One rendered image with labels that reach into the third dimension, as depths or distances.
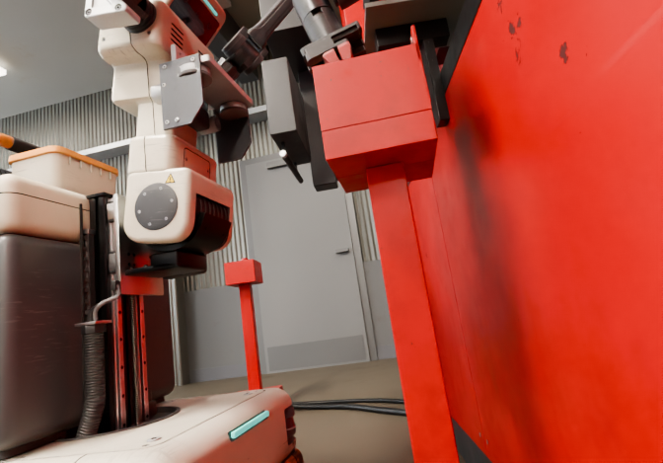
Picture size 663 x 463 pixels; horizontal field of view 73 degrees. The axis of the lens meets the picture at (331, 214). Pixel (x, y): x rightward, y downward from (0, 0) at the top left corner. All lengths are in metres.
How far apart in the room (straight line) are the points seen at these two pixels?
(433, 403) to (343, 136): 0.39
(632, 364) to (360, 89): 0.47
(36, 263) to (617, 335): 0.98
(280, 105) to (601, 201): 1.71
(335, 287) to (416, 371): 3.69
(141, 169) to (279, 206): 3.58
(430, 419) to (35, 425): 0.72
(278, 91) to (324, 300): 2.68
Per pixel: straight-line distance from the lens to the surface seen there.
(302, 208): 4.53
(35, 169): 1.28
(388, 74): 0.69
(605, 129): 0.45
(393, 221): 0.69
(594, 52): 0.46
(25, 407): 1.05
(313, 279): 4.41
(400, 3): 0.94
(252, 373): 2.54
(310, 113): 2.47
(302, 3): 0.81
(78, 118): 6.34
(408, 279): 0.68
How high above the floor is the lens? 0.44
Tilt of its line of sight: 13 degrees up
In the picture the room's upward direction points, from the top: 8 degrees counter-clockwise
